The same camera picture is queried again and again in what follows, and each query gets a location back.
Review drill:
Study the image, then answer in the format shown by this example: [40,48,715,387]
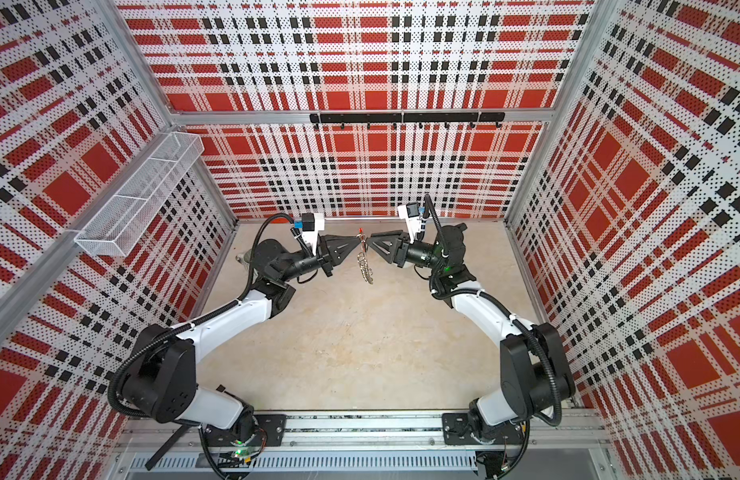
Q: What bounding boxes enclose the black hook rail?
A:
[309,111,506,127]

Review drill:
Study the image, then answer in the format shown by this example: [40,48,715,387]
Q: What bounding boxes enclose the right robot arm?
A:
[368,224,575,443]

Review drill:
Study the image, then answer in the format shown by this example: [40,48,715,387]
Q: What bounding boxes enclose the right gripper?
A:
[368,233,444,274]

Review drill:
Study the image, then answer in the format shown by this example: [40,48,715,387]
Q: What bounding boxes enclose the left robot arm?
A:
[107,235,361,443]

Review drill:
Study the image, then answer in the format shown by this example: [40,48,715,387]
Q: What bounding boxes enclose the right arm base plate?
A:
[441,412,523,446]

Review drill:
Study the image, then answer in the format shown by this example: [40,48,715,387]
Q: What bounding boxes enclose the red handled key ring holder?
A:
[357,228,373,285]

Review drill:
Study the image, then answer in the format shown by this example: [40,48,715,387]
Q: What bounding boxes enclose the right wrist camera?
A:
[397,202,426,241]

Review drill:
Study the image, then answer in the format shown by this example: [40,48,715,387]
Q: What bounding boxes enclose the white wire basket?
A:
[75,132,204,257]

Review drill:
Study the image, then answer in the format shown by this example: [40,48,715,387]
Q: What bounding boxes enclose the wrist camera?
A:
[397,202,426,241]
[294,212,325,256]

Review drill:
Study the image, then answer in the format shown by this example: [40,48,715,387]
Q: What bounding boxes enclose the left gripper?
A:
[280,234,361,283]

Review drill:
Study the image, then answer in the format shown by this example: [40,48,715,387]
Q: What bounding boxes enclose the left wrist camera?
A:
[294,212,325,256]

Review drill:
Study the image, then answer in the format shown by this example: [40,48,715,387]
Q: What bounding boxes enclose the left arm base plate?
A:
[202,414,287,447]

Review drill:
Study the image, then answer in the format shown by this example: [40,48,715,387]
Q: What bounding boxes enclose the grey striped mug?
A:
[235,251,252,269]

